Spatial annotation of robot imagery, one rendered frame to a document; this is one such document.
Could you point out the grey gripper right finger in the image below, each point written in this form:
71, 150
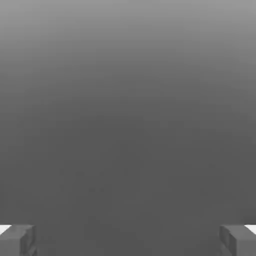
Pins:
240, 242

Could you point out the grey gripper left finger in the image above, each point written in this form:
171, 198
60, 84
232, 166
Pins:
14, 242

